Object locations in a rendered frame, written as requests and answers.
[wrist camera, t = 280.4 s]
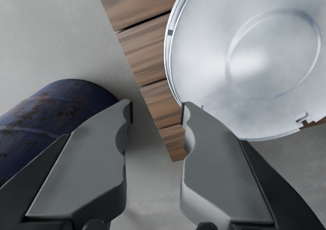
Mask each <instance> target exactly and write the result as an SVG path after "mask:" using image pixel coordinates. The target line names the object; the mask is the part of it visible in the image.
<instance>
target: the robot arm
mask: <svg viewBox="0 0 326 230"><path fill-rule="evenodd" d="M133 108H134V106H133V100H129V99H123V100H121V101H120V102H118V103H116V104H114V105H112V106H110V107H109V108H107V109H105V110H103V111H101V112H99V113H97V114H96V115H94V116H92V117H91V118H89V119H88V120H86V121H85V122H83V123H82V124H81V125H80V126H78V127H77V128H76V129H75V130H74V131H73V132H72V133H71V134H62V135H61V136H60V137H59V138H58V139H56V140H55V141H54V142H53V143H52V144H51V145H49V146H48V147H47V148H46V149H45V150H43V151H42V152H41V153H40V154H39V155H37V156H36V157H35V158H34V159H33V160H32V161H30V162H29V163H28V164H27V165H26V166H24V167H23V168H22V169H21V170H20V171H18V172H17V173H16V174H15V175H14V176H13V177H11V178H10V179H9V180H8V181H7V182H6V183H5V184H4V185H3V186H2V187H1V188H0V230H107V229H106V226H105V225H106V224H108V223H109V222H111V221H112V220H113V219H115V218H116V217H118V216H119V215H121V214H122V213H123V211H124V209H125V207H126V198H127V176H126V162H125V156H124V155H123V154H122V152H123V151H124V150H125V149H126V147H127V146H128V136H127V128H128V127H129V126H130V124H133ZM180 125H181V126H183V128H184V129H185V136H184V144H183V148H184V150H185V151H186V152H187V154H188V155H187V156H186V157H185V159H184V162H183V170H182V177H181V185H180V203H179V207H180V211H181V213H182V214H183V215H184V216H185V217H186V218H187V219H189V220H190V221H191V222H192V223H194V224H195V225H196V226H197V228H196V230H326V229H325V227H324V226H323V224H322V223H321V221H320V220H319V219H318V217H317V216H316V214H315V213H314V212H313V210H312V209H311V208H310V207H309V205H308V204H307V203H306V202H305V201H304V199H303V198H302V197H301V196H300V195H299V194H298V193H297V192H296V191H295V189H294V188H293V187H292V186H291V185H290V184H289V183H288V182H287V181H286V180H285V179H284V178H283V177H282V176H281V175H280V174H279V173H278V172H277V171H276V170H275V169H274V168H273V167H272V166H271V165H270V164H269V163H268V162H267V161H266V160H265V159H264V158H263V157H262V156H261V155H260V154H259V153H258V152H257V151H256V150H255V149H254V147H253V146H252V145H251V144H250V143H249V142H248V141H247V140H240V139H239V138H238V137H237V136H236V135H235V134H234V133H233V132H232V131H231V130H230V129H229V128H228V127H227V126H226V125H224V124H223V123H222V122H221V121H219V120H218V119H217V118H215V117H214V116H212V115H211V114H209V113H207V112H206V111H204V110H203V109H201V108H200V107H198V106H197V105H195V104H194V103H192V102H190V101H187V102H182V103H181V115H180Z"/></svg>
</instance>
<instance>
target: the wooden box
mask: <svg viewBox="0 0 326 230"><path fill-rule="evenodd" d="M100 2H101V4H102V6H103V8H104V11H105V13H106V15H107V17H108V19H109V22H110V24H111V26H112V28H113V31H114V32H116V31H118V33H117V34H116V37H117V39H118V41H119V44H120V46H121V48H122V50H123V53H124V55H125V57H126V59H127V61H128V64H129V66H130V68H131V71H132V73H133V75H134V77H135V79H136V82H137V84H138V86H140V91H141V93H142V95H143V97H144V99H145V102H146V104H147V106H148V109H149V111H150V113H151V115H152V117H153V120H154V122H155V124H156V126H157V128H158V129H159V133H160V135H161V138H162V140H163V142H164V144H165V147H166V149H167V151H168V153H169V155H170V158H171V160H172V162H177V161H181V160H184V159H185V157H186V156H187V155H188V154H187V152H186V151H185V150H184V148H183V144H184V136H185V129H184V128H183V126H181V125H180V115H181V107H180V105H179V104H178V102H177V101H176V99H175V98H174V96H173V94H172V91H171V89H170V86H169V84H168V80H167V77H166V72H165V65H164V40H165V33H166V28H167V24H168V20H169V17H170V14H171V12H169V13H166V14H164V15H161V16H158V17H156V18H153V19H151V20H148V21H147V19H149V18H152V17H154V16H157V15H160V14H162V13H165V12H167V11H170V10H172V9H173V6H174V4H175V2H176V0H100ZM324 123H326V116H325V117H323V118H322V119H320V120H319V121H317V122H315V121H312V122H310V123H308V122H307V121H306V120H303V121H302V124H303V127H301V128H299V129H300V130H301V129H304V128H308V127H312V126H316V125H320V124H324Z"/></svg>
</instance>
